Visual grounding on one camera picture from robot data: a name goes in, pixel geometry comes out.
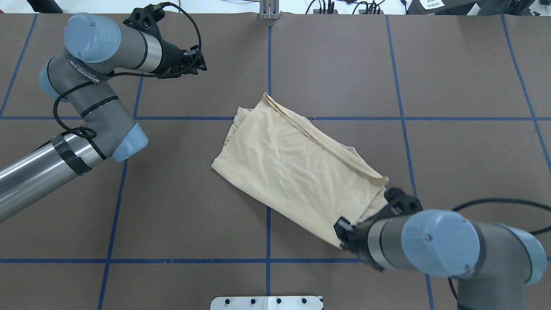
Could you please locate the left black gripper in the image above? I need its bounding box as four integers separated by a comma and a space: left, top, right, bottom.
159, 41, 208, 78

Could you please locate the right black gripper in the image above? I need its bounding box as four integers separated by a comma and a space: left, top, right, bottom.
334, 217, 384, 272

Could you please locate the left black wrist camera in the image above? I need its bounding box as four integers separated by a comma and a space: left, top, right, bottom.
123, 4, 166, 40

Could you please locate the black power adapter box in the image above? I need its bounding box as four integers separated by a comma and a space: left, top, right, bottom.
406, 0, 477, 16

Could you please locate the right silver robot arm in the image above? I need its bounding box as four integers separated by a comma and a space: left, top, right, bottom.
334, 209, 548, 310

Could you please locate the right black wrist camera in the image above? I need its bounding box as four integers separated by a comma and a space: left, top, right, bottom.
382, 188, 424, 218

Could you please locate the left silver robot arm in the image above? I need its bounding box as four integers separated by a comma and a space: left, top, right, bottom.
1, 4, 207, 222

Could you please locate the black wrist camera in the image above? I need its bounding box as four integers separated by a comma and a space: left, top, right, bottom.
382, 188, 424, 218
123, 4, 166, 40

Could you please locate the cream yellow long-sleeve shirt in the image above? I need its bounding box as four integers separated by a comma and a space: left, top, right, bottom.
212, 93, 389, 248

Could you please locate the aluminium frame post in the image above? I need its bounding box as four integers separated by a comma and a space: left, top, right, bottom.
259, 0, 281, 20

